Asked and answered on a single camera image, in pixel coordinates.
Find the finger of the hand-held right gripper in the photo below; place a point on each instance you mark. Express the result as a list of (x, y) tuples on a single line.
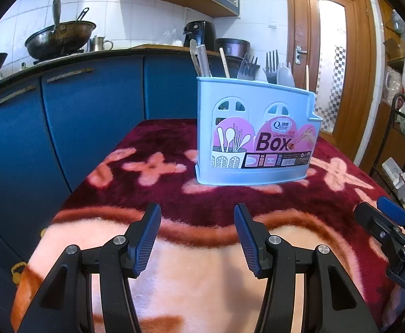
[(371, 218), (393, 211)]

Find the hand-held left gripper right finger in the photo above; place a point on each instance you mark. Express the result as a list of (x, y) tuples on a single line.
[(251, 242)]

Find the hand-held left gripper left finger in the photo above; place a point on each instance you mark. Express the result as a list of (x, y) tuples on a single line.
[(147, 239)]

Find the light blue utensil holder box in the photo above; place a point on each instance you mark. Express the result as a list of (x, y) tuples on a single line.
[(206, 128)]

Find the wooden chopstick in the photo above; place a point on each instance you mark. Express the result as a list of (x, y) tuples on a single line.
[(307, 78), (224, 64)]

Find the metal fork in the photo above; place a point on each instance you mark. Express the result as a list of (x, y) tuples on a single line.
[(247, 71)]

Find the white plastic fork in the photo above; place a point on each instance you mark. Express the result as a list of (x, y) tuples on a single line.
[(271, 71)]

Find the metal spoon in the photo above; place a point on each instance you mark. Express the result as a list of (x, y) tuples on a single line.
[(194, 53)]

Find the red floral blanket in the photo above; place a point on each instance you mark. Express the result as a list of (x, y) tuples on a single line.
[(188, 284)]

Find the wooden side cabinet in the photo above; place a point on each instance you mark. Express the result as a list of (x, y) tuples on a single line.
[(386, 118)]

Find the blue kitchen base cabinet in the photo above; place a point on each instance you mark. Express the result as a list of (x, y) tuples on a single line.
[(84, 128)]

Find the wooden door with glass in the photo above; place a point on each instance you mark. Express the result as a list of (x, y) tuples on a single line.
[(355, 76)]

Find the wooden cutting board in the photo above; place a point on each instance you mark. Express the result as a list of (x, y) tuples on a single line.
[(150, 46)]

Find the dark rice cooker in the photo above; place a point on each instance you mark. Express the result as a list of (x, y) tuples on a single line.
[(233, 47)]

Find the metal kettle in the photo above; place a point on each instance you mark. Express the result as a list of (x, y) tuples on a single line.
[(96, 44)]

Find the clear plastic bag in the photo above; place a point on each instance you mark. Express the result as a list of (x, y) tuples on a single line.
[(169, 36)]

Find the black air fryer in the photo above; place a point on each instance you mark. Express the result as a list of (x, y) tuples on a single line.
[(199, 33)]

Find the large black wok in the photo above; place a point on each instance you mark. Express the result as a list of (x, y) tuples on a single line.
[(56, 43)]

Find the white wall switch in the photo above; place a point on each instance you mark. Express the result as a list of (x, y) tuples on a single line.
[(273, 24)]

